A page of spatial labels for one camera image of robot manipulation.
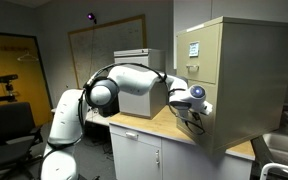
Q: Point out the steel sink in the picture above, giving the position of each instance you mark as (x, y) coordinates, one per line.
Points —
(284, 146)

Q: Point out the white clothes hanger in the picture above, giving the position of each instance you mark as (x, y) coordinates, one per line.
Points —
(27, 58)

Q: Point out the beige labelled file drawer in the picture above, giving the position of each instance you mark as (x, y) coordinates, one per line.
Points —
(207, 63)

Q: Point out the black office chair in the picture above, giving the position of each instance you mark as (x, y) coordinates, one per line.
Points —
(10, 123)

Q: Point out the tall beige file cabinet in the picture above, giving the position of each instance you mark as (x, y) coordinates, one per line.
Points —
(250, 83)

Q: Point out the purple lit wall camera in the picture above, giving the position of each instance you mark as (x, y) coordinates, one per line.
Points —
(91, 16)

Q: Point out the small grey file cabinet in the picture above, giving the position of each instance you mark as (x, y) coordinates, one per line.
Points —
(134, 105)

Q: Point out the beige file cabinet drawer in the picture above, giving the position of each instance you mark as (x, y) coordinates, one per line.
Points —
(210, 126)

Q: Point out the yellow door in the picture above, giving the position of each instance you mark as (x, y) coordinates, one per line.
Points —
(4, 63)

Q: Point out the wood framed bulletin board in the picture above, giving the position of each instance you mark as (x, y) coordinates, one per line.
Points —
(110, 40)

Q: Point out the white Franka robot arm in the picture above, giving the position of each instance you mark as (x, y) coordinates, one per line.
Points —
(67, 116)

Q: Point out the black camera on stand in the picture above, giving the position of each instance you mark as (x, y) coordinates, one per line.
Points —
(4, 78)

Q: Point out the white paper drawer label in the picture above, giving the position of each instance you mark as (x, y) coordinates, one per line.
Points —
(194, 49)

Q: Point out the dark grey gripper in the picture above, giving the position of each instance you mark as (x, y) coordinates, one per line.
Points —
(182, 113)

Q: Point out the grey base cabinet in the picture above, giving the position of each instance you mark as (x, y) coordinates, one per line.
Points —
(134, 163)

